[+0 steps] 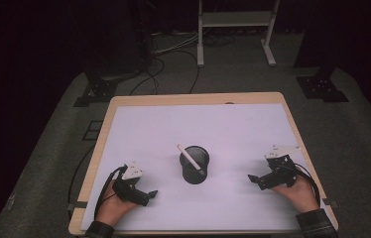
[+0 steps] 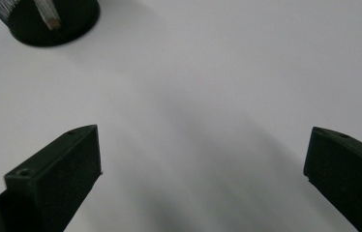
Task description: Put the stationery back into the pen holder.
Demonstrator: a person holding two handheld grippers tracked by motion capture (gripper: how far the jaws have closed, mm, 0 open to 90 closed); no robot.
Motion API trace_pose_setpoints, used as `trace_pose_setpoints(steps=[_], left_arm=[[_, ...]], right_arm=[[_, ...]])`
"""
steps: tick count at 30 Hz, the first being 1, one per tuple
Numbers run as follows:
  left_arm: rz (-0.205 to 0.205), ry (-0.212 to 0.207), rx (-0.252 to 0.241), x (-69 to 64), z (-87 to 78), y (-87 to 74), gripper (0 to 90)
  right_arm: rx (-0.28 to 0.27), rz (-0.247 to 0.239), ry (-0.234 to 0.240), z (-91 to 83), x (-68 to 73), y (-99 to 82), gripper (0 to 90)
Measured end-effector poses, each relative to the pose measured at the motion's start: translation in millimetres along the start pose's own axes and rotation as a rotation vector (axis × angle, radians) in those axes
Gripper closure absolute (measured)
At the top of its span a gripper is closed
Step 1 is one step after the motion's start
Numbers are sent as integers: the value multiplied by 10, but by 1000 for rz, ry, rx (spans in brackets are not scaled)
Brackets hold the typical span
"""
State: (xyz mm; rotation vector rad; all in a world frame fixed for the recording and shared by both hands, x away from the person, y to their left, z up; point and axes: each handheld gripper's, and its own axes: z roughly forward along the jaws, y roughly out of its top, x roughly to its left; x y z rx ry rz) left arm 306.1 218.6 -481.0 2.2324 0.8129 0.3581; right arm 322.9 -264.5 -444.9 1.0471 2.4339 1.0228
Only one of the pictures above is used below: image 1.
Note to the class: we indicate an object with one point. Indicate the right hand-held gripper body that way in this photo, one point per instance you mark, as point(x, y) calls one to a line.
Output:
point(279, 172)

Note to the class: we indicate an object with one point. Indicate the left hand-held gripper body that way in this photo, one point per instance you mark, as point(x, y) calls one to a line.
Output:
point(128, 185)

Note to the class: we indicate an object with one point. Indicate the black mesh pen holder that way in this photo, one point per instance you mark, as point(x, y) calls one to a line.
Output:
point(194, 172)

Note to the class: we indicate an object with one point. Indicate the white pen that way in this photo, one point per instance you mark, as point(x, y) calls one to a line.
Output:
point(188, 157)

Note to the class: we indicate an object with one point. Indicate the person's left hand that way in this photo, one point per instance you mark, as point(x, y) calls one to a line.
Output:
point(114, 208)

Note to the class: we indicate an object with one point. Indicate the person's right hand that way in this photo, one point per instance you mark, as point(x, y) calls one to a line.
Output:
point(297, 195)

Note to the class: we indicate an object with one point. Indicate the white table mat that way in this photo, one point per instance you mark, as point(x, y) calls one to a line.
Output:
point(226, 129)

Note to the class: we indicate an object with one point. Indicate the floor socket plate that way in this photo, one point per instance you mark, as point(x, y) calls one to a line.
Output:
point(93, 130)

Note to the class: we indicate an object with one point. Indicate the wooden table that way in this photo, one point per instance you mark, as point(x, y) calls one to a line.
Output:
point(200, 98)

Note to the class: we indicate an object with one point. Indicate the white metal stand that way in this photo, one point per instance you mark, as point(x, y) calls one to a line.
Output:
point(236, 20)

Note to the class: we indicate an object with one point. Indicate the black stand with base plate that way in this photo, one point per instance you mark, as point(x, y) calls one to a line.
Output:
point(322, 87)
point(99, 89)

